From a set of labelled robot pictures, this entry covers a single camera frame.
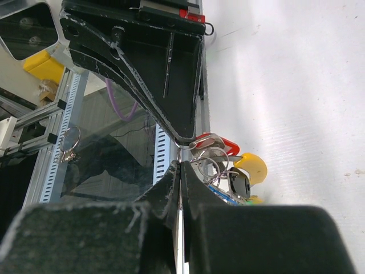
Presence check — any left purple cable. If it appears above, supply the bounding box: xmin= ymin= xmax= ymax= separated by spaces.
xmin=105 ymin=77 xmax=139 ymax=122

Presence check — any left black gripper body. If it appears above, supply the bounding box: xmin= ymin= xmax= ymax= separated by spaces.
xmin=62 ymin=1 xmax=206 ymax=35

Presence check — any blue tag key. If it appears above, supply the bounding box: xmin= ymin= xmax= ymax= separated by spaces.
xmin=208 ymin=184 xmax=239 ymax=206

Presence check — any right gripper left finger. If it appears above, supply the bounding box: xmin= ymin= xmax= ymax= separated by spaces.
xmin=1 ymin=161 xmax=181 ymax=273

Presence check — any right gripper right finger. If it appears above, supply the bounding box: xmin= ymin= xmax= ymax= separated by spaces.
xmin=181 ymin=162 xmax=355 ymax=273

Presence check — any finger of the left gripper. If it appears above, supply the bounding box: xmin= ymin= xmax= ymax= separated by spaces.
xmin=59 ymin=8 xmax=204 ymax=143

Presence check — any white slotted cable duct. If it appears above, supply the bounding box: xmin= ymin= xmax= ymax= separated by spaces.
xmin=39 ymin=71 xmax=89 ymax=203

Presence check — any red tag key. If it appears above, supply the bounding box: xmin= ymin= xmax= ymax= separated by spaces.
xmin=189 ymin=133 xmax=242 ymax=162

